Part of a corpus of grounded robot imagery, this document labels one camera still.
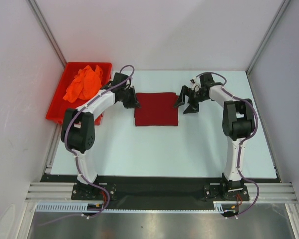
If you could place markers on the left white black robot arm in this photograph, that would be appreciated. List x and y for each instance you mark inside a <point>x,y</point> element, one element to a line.
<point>78,130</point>

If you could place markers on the dark red t shirt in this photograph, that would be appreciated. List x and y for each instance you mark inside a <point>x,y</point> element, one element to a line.
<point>156,109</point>

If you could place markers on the orange t shirt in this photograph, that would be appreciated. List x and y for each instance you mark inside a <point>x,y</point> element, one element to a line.
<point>85,85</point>

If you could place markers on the red plastic bin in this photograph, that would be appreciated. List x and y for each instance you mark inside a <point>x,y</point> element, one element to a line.
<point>58,105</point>

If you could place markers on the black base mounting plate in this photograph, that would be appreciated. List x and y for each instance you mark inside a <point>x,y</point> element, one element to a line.
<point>163,192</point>

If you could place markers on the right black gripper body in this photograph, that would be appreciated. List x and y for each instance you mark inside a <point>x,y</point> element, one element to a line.
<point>193,96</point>

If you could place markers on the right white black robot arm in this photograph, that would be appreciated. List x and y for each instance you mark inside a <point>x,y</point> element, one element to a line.
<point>239,120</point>

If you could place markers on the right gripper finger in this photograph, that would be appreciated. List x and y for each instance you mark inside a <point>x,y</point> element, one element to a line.
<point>193,107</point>
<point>181,98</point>

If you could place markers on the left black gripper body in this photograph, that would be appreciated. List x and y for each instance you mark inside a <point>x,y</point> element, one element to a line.
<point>128,98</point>

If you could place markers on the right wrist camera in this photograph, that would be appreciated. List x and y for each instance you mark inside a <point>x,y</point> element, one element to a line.
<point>202,80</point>

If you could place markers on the slotted grey cable duct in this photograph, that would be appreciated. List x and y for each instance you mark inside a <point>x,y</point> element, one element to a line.
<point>92,208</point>

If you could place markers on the left corner aluminium post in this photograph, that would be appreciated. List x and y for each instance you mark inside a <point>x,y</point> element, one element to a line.
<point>38,14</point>

